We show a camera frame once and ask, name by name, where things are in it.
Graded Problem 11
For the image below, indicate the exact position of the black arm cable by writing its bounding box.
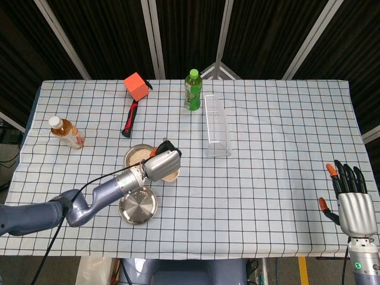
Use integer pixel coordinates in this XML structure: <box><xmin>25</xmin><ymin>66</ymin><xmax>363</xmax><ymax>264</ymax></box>
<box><xmin>29</xmin><ymin>160</ymin><xmax>146</xmax><ymax>285</ymax></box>

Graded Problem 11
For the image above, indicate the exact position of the silver screen foot bracket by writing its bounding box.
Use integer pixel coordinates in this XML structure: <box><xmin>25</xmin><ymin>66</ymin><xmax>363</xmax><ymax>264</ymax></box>
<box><xmin>201</xmin><ymin>61</ymin><xmax>242</xmax><ymax>80</ymax></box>

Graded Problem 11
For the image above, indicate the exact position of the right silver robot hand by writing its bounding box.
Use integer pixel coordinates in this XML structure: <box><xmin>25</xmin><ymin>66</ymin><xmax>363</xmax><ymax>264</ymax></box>
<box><xmin>318</xmin><ymin>159</ymin><xmax>377</xmax><ymax>238</ymax></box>

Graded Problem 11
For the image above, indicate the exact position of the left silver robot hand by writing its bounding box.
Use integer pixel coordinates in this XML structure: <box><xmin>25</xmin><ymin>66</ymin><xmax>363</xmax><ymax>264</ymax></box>
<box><xmin>143</xmin><ymin>140</ymin><xmax>183</xmax><ymax>182</ymax></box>

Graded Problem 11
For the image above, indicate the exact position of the orange cube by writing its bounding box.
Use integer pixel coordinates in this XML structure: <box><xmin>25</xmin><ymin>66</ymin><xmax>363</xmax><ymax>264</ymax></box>
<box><xmin>123</xmin><ymin>72</ymin><xmax>150</xmax><ymax>102</ymax></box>

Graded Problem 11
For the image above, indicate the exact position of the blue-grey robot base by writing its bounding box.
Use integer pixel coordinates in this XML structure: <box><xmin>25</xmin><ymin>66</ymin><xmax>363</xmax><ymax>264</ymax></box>
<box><xmin>118</xmin><ymin>257</ymin><xmax>248</xmax><ymax>285</ymax></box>

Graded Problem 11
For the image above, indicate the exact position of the white plastic bag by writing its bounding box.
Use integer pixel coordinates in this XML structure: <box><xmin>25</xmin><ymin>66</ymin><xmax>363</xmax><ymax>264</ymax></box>
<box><xmin>77</xmin><ymin>256</ymin><xmax>113</xmax><ymax>285</ymax></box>

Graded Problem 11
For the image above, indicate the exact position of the black pleated screen panel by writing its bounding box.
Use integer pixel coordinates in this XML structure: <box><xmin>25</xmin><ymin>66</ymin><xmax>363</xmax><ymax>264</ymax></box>
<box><xmin>156</xmin><ymin>0</ymin><xmax>226</xmax><ymax>80</ymax></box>
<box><xmin>222</xmin><ymin>0</ymin><xmax>330</xmax><ymax>80</ymax></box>
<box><xmin>292</xmin><ymin>0</ymin><xmax>380</xmax><ymax>140</ymax></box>
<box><xmin>0</xmin><ymin>0</ymin><xmax>84</xmax><ymax>125</ymax></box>
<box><xmin>47</xmin><ymin>0</ymin><xmax>158</xmax><ymax>80</ymax></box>

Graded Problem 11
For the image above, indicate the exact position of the steel bowl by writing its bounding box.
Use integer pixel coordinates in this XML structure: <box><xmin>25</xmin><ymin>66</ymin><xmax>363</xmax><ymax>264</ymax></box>
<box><xmin>123</xmin><ymin>144</ymin><xmax>158</xmax><ymax>176</ymax></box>

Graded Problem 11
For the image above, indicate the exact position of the steel plate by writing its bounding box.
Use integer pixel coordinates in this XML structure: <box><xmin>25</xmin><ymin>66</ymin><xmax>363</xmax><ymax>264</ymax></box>
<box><xmin>118</xmin><ymin>186</ymin><xmax>159</xmax><ymax>225</ymax></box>

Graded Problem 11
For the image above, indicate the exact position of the blue checked tablecloth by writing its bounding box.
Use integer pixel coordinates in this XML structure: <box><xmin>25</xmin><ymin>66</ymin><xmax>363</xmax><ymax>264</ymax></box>
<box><xmin>0</xmin><ymin>78</ymin><xmax>380</xmax><ymax>259</ymax></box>

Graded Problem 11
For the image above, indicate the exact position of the silver screen frame rail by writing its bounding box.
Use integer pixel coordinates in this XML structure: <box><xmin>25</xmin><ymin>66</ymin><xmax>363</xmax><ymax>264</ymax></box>
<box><xmin>0</xmin><ymin>111</ymin><xmax>27</xmax><ymax>134</ymax></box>
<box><xmin>361</xmin><ymin>124</ymin><xmax>380</xmax><ymax>145</ymax></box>

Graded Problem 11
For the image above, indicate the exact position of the white paper cup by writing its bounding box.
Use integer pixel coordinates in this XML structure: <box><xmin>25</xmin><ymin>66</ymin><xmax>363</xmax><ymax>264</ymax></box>
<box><xmin>161</xmin><ymin>169</ymin><xmax>181</xmax><ymax>182</ymax></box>

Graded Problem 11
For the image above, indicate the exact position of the white rice heap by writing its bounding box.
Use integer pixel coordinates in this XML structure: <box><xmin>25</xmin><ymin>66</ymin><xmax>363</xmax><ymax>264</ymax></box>
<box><xmin>129</xmin><ymin>150</ymin><xmax>154</xmax><ymax>167</ymax></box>

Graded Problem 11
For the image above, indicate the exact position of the silver screen frame post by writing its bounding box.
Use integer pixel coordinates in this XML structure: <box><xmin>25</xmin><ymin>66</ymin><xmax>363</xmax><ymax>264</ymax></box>
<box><xmin>215</xmin><ymin>0</ymin><xmax>235</xmax><ymax>80</ymax></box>
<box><xmin>281</xmin><ymin>0</ymin><xmax>340</xmax><ymax>80</ymax></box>
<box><xmin>140</xmin><ymin>0</ymin><xmax>166</xmax><ymax>80</ymax></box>
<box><xmin>33</xmin><ymin>0</ymin><xmax>91</xmax><ymax>80</ymax></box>

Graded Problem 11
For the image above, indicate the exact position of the amber tea bottle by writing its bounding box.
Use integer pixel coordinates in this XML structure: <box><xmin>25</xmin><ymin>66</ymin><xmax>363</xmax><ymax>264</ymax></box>
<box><xmin>48</xmin><ymin>116</ymin><xmax>86</xmax><ymax>150</ymax></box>

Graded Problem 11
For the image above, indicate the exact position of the red black hammer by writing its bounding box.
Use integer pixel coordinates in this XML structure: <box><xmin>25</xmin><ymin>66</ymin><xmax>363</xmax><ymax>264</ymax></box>
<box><xmin>121</xmin><ymin>79</ymin><xmax>154</xmax><ymax>139</ymax></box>

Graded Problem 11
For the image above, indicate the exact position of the green tea bottle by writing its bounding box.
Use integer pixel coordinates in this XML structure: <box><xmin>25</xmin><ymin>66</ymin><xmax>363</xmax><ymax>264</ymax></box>
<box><xmin>183</xmin><ymin>68</ymin><xmax>204</xmax><ymax>112</ymax></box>

